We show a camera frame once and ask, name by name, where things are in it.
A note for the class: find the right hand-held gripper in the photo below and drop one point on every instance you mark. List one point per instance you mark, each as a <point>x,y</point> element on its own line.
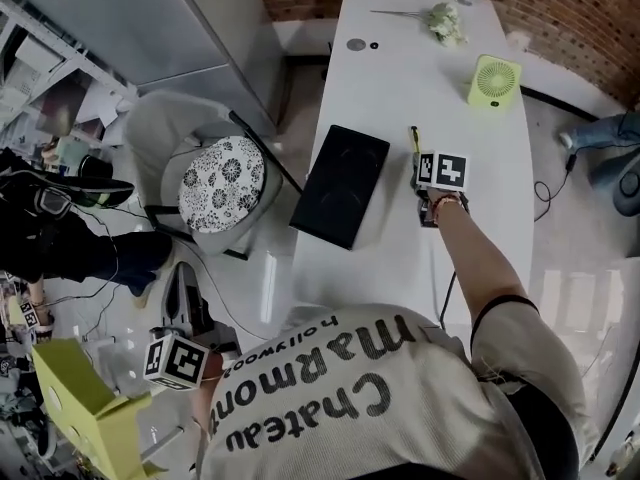
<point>445,170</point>

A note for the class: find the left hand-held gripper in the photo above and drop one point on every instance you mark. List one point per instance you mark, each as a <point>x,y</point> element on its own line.
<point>175,358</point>

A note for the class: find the person's left forearm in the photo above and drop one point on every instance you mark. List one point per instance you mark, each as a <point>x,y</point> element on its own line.
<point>205,408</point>

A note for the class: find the person's right forearm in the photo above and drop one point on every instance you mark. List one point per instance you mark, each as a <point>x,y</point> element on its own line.
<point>475,258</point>

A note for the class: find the white desk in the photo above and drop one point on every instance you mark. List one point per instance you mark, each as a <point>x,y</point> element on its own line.
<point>400,83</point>

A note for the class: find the green desk fan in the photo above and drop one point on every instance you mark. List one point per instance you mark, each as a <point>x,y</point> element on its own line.
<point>495,80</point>

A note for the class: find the green cardboard box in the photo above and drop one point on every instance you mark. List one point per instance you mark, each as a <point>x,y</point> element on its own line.
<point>90,418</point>

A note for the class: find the black box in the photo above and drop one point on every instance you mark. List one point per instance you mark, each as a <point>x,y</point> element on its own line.
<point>340,188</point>

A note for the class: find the white flower bouquet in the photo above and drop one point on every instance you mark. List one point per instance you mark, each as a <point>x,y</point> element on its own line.
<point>442,20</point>

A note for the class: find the grey desk grommet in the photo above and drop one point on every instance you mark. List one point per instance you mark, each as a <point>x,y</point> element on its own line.
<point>355,44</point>

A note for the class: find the floral seat cushion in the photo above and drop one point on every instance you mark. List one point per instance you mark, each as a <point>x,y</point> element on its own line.
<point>220,183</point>

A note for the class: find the grey backpack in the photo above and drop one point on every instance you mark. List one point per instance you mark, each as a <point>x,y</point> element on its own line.
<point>627,190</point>

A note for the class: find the cream printed shirt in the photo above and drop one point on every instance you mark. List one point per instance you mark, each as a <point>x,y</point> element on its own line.
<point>350,418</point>

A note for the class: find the grey chair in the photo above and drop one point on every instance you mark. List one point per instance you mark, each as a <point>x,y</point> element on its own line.
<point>160,128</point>

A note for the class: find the metal shelf rack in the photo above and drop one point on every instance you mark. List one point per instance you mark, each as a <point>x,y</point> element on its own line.
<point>75,58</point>

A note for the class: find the grey refrigerator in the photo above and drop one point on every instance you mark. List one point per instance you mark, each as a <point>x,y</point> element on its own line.
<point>150,28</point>

